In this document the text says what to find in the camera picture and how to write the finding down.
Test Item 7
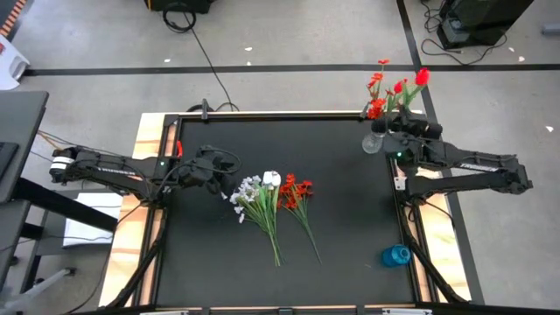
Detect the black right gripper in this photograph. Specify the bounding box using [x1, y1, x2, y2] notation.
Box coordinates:
[370, 105, 444, 142]

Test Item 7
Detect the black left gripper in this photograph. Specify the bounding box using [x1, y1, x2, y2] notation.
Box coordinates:
[177, 148, 237, 197]

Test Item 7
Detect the white blossom spray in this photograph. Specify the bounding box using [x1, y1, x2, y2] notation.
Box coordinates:
[239, 174, 280, 266]
[228, 190, 281, 267]

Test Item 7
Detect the red blossom spray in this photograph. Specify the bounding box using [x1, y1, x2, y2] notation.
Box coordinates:
[366, 59, 410, 123]
[277, 172, 324, 266]

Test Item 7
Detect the white artificial tulip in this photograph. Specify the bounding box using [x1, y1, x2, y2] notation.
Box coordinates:
[261, 170, 284, 266]

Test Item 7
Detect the red artificial tulip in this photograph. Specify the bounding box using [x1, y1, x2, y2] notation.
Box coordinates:
[400, 66, 432, 116]

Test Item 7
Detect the clear glass vase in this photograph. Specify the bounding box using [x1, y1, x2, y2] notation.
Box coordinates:
[361, 126, 386, 155]

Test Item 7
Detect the light wooden side board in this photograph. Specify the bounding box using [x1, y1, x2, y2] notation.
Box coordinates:
[393, 165, 473, 303]
[98, 112, 179, 307]

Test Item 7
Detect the white sheet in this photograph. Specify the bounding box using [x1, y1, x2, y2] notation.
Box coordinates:
[62, 192, 124, 249]

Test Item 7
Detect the black equipment case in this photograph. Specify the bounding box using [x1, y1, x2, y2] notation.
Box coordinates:
[436, 0, 535, 50]

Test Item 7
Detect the black desk leg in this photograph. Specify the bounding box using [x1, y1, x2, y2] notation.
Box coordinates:
[12, 177, 119, 233]

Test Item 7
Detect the grey desk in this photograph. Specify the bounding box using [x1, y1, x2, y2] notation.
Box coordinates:
[0, 90, 50, 205]

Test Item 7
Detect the black floor mat striped edge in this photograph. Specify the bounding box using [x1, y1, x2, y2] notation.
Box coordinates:
[0, 0, 28, 39]

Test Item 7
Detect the black floor cable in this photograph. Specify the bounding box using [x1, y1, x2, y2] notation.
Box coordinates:
[162, 2, 241, 114]
[418, 0, 509, 67]

